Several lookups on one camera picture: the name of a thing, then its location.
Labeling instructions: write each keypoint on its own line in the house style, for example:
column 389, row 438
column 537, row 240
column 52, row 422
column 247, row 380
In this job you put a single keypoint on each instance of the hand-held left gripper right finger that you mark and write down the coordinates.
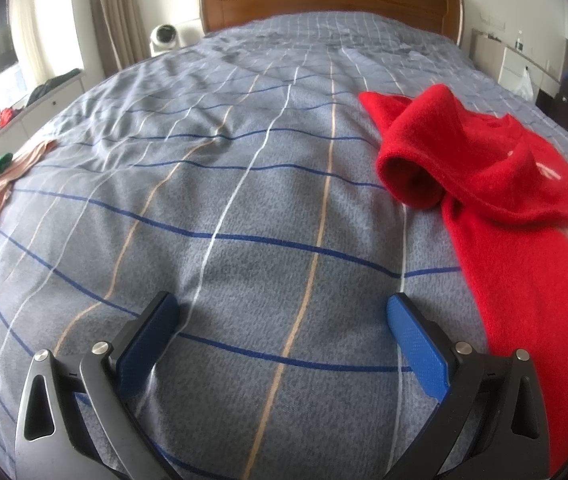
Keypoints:
column 417, row 346

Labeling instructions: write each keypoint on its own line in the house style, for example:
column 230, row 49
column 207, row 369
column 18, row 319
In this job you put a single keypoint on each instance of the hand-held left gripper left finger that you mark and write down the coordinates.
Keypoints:
column 148, row 341

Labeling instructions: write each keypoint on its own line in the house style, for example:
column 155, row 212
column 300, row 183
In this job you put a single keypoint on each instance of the red knit sweater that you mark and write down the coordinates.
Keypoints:
column 503, row 260

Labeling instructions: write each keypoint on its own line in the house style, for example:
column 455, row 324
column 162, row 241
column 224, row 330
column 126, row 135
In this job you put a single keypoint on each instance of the dark green clothes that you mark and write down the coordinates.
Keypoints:
column 51, row 86

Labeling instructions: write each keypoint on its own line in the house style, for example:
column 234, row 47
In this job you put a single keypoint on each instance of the grey checked bedspread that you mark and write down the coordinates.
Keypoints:
column 264, row 185

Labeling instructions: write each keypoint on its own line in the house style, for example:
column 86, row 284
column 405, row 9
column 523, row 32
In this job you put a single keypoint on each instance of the white low cabinet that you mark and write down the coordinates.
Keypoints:
column 49, row 110

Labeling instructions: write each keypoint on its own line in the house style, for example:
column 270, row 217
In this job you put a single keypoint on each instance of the small red cloth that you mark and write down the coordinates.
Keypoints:
column 7, row 117

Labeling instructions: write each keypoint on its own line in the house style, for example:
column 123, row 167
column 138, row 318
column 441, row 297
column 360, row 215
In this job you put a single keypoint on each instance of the white plastic bag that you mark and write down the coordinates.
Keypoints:
column 524, row 85

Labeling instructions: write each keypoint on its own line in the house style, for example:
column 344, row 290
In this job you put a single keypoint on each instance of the white round fan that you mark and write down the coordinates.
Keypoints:
column 165, row 39

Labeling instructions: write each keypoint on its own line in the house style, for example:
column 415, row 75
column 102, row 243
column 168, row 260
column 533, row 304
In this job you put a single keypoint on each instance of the white bedside dresser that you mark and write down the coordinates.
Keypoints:
column 508, row 57

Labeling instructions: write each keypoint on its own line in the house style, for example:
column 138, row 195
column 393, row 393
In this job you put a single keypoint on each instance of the plastic bottle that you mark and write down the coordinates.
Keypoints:
column 519, row 42

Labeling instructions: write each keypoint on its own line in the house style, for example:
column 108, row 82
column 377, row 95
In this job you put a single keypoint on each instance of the beige curtain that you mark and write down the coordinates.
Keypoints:
column 119, row 10

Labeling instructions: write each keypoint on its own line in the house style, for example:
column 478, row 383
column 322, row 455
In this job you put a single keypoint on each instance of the wall socket panel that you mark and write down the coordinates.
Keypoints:
column 493, row 20

